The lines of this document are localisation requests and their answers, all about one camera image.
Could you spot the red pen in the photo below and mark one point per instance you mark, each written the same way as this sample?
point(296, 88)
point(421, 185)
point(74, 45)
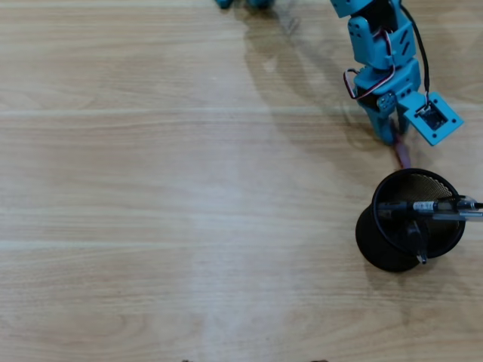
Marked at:
point(403, 154)

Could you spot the black pen with white label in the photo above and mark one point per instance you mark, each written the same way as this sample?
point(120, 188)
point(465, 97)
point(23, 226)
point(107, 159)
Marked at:
point(422, 206)

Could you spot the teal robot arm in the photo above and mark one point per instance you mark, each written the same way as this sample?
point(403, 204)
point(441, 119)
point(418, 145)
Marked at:
point(366, 41)

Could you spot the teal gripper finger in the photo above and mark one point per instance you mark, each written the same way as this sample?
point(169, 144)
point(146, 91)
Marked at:
point(403, 124)
point(383, 124)

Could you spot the teal robot base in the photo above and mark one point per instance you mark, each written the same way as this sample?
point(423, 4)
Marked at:
point(260, 3)

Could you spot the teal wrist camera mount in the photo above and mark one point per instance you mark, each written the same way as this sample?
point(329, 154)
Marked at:
point(415, 105)

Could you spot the clear slim pen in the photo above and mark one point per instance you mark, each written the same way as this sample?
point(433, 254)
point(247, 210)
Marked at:
point(460, 216)

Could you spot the black mesh pen holder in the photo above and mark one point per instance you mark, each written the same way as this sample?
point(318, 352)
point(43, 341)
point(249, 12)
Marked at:
point(377, 249)

